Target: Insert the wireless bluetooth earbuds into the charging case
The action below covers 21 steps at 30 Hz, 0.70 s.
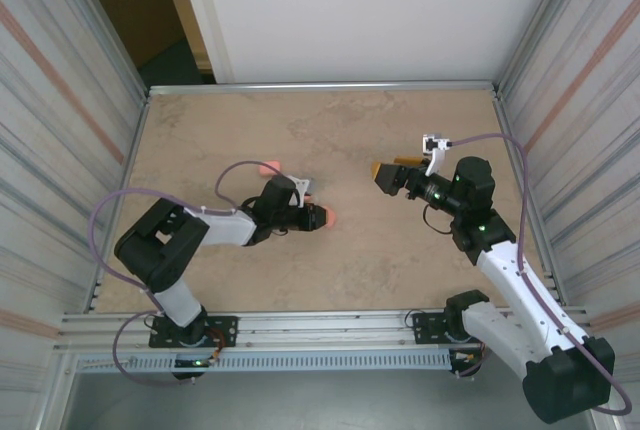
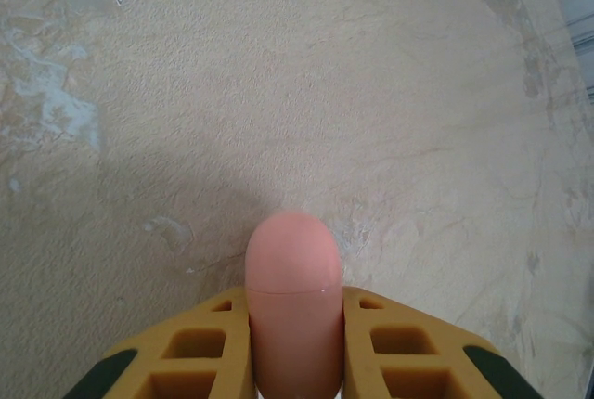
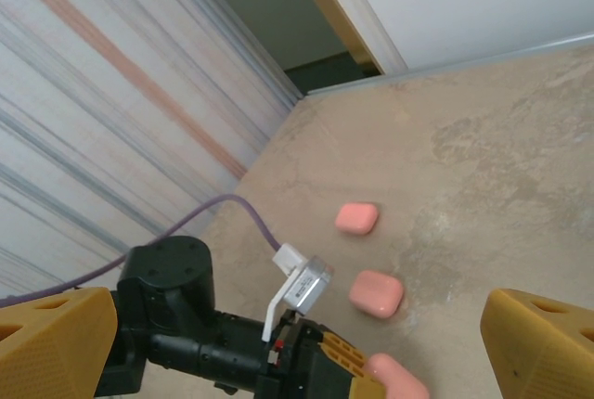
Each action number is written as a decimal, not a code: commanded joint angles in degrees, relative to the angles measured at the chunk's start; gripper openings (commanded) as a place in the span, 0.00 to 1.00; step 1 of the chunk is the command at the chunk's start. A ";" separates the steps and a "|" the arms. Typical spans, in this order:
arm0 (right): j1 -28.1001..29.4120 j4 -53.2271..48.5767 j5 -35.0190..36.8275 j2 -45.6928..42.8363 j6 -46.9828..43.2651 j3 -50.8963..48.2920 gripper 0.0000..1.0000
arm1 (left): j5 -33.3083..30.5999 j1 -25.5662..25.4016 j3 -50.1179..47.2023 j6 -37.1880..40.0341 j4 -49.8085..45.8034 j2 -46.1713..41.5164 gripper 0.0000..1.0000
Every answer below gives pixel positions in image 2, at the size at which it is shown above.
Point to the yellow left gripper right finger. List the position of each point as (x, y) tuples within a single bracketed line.
[(357, 357)]

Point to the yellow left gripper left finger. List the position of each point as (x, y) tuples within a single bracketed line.
[(236, 357)]

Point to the pink earbud charging case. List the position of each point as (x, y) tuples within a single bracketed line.
[(294, 278)]

